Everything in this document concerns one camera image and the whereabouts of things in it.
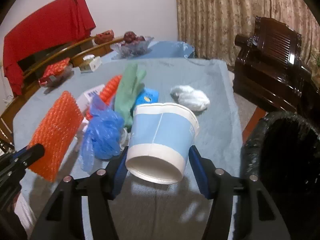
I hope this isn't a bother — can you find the large crumpled white tissue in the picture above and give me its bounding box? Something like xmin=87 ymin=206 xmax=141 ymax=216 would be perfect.
xmin=170 ymin=86 xmax=210 ymax=112

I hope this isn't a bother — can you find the blue plastic bag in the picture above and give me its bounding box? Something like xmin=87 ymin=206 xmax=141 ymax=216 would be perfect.
xmin=80 ymin=95 xmax=124 ymax=172

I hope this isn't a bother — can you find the blue white paper cup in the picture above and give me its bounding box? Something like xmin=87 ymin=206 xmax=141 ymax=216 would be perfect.
xmin=125 ymin=102 xmax=200 ymax=185

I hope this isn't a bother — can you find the white alcohol wipes box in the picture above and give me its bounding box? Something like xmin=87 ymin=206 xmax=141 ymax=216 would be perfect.
xmin=76 ymin=84 xmax=105 ymax=113

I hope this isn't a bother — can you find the red cloth on TV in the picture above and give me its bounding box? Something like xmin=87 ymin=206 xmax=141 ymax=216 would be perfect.
xmin=3 ymin=0 xmax=95 ymax=96

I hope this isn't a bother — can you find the blue hand cream tube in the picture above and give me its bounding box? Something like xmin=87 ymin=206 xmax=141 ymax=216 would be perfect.
xmin=135 ymin=87 xmax=159 ymax=106

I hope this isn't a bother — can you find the grey-blue table cloth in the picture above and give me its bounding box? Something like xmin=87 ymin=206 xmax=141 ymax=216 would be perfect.
xmin=13 ymin=58 xmax=242 ymax=239

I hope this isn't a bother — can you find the orange foam net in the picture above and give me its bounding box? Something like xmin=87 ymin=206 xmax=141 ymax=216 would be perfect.
xmin=27 ymin=91 xmax=84 ymax=182

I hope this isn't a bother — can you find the dark wooden armchair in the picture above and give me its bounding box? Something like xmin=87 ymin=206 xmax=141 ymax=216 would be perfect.
xmin=233 ymin=16 xmax=319 ymax=114

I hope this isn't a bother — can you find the red snack packet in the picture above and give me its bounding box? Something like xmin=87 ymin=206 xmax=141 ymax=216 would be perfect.
xmin=39 ymin=57 xmax=72 ymax=87

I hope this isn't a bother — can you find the dark red fruit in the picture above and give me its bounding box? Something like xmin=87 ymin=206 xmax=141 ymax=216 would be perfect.
xmin=123 ymin=31 xmax=136 ymax=43

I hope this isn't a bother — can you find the glass fruit bowl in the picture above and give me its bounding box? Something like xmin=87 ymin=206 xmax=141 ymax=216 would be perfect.
xmin=110 ymin=36 xmax=154 ymax=58

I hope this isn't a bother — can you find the wooden curved chair back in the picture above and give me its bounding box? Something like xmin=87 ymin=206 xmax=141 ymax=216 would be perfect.
xmin=1 ymin=36 xmax=123 ymax=144

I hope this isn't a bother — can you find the small white tissue box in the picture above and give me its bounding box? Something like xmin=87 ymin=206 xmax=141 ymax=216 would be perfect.
xmin=79 ymin=54 xmax=102 ymax=73

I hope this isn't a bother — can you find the green rubber glove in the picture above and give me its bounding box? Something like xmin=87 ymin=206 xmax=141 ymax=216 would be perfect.
xmin=114 ymin=63 xmax=146 ymax=129

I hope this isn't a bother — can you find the blue plastic table cover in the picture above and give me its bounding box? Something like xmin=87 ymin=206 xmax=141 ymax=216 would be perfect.
xmin=105 ymin=40 xmax=195 ymax=61

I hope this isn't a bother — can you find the orange foam net ring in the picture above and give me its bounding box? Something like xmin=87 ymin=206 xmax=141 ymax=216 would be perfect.
xmin=85 ymin=74 xmax=123 ymax=120

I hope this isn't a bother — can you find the black trash bag bin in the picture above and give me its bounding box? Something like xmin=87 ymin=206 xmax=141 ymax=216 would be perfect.
xmin=240 ymin=112 xmax=319 ymax=239

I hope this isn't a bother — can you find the beige patterned curtain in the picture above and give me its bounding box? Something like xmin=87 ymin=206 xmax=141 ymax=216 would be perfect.
xmin=176 ymin=0 xmax=319 ymax=66

